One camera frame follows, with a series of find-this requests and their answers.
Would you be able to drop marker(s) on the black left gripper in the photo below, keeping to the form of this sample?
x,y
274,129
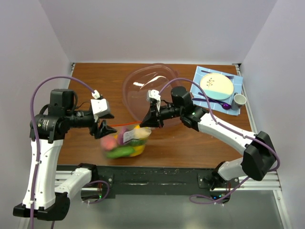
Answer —
x,y
104,130

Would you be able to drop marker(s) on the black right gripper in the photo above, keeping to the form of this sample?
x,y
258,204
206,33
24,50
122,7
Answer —
x,y
152,119

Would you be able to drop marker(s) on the pink fake peach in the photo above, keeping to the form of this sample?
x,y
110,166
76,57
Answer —
x,y
108,143

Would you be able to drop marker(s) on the clear zip top bag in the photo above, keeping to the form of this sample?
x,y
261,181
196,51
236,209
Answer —
x,y
124,134

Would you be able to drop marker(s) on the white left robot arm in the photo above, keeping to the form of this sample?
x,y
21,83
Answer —
x,y
43,200

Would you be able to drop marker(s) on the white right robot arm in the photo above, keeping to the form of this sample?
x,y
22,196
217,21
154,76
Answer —
x,y
257,150

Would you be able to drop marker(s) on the yellow fake lemon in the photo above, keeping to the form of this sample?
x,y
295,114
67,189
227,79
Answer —
x,y
141,132

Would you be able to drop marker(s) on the yellow fake pepper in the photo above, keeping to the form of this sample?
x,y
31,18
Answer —
x,y
138,145

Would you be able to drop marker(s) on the green fake cucumber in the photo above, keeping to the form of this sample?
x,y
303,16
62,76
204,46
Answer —
x,y
123,151

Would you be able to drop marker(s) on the clear plastic bowl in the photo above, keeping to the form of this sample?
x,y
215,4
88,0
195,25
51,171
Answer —
x,y
163,79

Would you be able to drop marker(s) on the purple fork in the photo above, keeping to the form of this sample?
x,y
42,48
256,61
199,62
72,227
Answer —
x,y
207,96

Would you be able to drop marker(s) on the cream and blue plate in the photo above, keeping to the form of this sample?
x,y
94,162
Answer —
x,y
217,86

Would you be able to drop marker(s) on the purple spoon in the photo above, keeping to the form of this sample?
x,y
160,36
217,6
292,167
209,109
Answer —
x,y
224,105

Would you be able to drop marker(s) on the grey white mug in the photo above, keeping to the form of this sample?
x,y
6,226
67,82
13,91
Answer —
x,y
238,101

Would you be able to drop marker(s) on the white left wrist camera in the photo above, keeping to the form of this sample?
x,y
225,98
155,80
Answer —
x,y
100,106

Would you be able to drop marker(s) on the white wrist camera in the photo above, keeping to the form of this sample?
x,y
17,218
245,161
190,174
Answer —
x,y
100,106
153,96

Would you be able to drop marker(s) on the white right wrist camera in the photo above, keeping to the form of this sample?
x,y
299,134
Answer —
x,y
153,96

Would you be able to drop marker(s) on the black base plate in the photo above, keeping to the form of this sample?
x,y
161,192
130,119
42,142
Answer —
x,y
150,180

